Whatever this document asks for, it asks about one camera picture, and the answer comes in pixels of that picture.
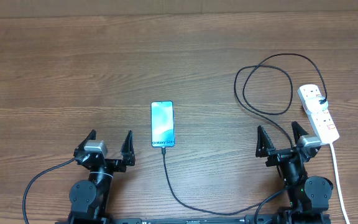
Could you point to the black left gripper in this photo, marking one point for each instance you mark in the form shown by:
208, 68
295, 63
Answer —
119, 164

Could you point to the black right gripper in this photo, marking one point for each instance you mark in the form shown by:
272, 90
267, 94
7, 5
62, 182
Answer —
264, 148

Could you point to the blue Samsung Galaxy smartphone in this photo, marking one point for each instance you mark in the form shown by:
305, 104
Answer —
162, 124

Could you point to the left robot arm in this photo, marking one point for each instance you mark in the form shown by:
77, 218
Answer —
89, 198

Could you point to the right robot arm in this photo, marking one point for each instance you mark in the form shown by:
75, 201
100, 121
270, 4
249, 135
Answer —
308, 196

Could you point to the white charger adapter plug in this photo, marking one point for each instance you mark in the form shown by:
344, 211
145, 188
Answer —
316, 104

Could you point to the white power strip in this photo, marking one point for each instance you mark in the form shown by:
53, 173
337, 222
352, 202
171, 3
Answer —
322, 123

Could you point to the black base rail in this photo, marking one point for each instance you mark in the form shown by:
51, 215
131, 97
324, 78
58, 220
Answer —
248, 219

